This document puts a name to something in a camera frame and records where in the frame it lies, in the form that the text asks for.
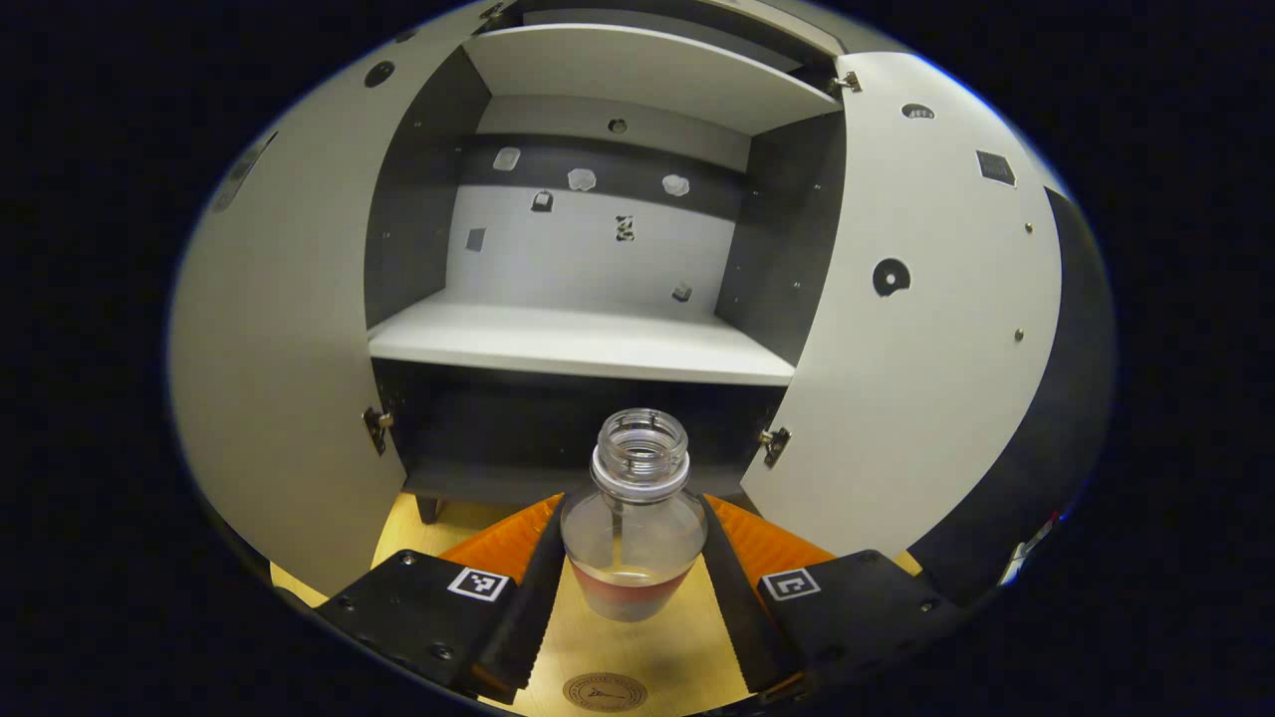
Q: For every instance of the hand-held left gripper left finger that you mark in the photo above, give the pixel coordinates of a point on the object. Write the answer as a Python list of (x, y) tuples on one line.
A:
[(528, 617)]

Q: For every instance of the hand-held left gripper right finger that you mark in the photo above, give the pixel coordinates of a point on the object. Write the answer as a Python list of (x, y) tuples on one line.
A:
[(732, 607)]

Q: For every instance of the white and grey cabinet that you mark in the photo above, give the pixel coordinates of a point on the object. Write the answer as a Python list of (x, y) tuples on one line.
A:
[(418, 199)]

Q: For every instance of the white cabinet shelf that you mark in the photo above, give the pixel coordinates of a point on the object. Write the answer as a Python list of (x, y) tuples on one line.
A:
[(578, 339), (637, 75)]

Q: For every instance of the metal door hinge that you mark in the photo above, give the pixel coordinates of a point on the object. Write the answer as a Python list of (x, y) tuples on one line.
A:
[(493, 12), (377, 430), (775, 446), (845, 84)]

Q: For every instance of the white cabinet door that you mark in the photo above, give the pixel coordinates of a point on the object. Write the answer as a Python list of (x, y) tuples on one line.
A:
[(289, 329), (916, 398)]

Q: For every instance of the round brown coaster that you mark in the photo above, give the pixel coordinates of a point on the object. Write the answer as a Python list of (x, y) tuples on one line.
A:
[(605, 692)]

